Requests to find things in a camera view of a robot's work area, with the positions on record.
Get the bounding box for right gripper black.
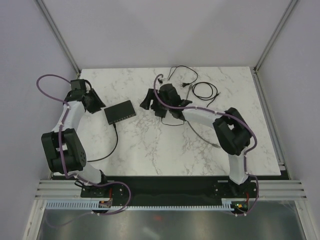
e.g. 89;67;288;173
140;88;172;112

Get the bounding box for black power adapter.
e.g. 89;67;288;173
154;107;167;118

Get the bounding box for black network switch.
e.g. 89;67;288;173
104;100;137;125

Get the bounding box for black ethernet cable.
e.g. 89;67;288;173
192;81;221;108
87;123;120;162

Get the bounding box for black power cable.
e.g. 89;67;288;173
161;65;200;126

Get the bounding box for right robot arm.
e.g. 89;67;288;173
139;83;253;197

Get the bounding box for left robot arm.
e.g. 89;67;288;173
41;79;110;197

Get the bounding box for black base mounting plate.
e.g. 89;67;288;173
79;176;258;206

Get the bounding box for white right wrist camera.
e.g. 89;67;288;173
156;74;168;85

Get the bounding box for left aluminium frame post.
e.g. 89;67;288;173
34;0;81;76

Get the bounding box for aluminium frame post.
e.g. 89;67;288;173
252;0;300;74
34;0;81;76

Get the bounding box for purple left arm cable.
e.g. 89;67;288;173
36;74;133;216

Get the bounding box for white slotted cable duct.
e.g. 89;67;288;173
45;199;248;211

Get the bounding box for right aluminium frame post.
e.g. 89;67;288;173
252;0;300;74

